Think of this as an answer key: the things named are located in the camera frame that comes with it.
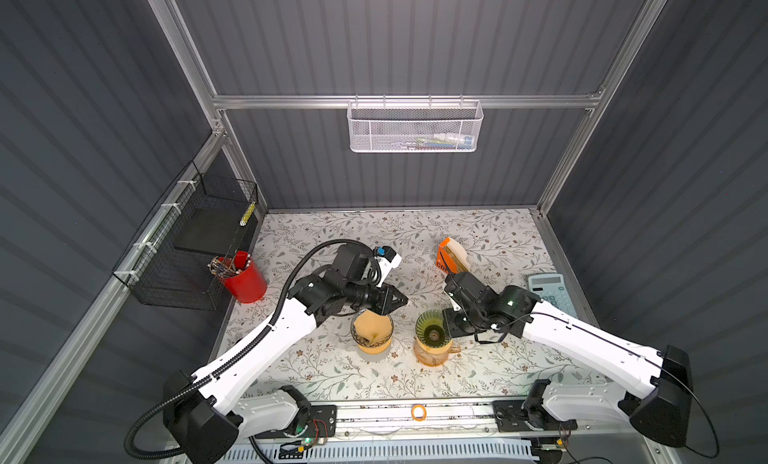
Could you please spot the orange tape roll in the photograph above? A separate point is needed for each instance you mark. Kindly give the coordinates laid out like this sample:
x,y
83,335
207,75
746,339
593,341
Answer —
x,y
418,413

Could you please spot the orange coffee filter box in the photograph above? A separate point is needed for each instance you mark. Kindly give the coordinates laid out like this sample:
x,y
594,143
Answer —
x,y
451,257

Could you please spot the black wire basket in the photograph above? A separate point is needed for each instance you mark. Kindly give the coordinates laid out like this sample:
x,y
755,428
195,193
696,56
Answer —
x,y
167,265

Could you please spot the yellow marker in basket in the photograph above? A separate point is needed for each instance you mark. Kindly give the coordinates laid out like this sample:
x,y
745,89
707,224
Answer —
x,y
247,214

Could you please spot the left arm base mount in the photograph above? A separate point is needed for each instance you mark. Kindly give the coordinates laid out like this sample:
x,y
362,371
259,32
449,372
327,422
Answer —
x,y
316,421

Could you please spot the green glass dripper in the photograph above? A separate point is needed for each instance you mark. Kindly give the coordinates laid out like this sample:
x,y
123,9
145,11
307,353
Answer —
x,y
430,327

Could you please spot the red cup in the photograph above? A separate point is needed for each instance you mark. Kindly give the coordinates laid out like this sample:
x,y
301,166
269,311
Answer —
x,y
240,276

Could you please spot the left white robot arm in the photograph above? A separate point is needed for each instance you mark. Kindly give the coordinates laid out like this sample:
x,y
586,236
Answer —
x,y
210,418

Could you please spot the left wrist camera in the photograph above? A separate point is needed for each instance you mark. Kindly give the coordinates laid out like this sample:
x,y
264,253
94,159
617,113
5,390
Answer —
x,y
388,259

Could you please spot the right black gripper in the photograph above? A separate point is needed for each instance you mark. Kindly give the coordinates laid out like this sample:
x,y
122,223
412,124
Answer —
x,y
451,328

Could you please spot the white wire basket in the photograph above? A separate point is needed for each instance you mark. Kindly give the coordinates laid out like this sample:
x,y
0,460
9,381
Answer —
x,y
420,126

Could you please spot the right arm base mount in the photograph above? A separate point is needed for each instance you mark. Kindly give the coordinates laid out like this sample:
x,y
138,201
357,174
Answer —
x,y
512,415

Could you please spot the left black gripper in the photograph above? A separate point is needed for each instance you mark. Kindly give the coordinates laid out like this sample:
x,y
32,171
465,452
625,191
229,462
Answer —
x,y
384,305

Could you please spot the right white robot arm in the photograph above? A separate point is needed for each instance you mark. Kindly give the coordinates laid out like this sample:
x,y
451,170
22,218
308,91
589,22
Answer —
x,y
647,388

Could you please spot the orange glass pitcher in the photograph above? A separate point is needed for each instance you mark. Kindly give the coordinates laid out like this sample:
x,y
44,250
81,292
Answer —
x,y
434,357

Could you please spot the light blue calculator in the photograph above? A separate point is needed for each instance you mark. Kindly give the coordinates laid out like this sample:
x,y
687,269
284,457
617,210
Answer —
x,y
551,287

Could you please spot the grey glass dripper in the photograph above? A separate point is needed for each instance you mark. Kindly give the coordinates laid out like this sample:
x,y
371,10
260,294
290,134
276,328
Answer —
x,y
372,338

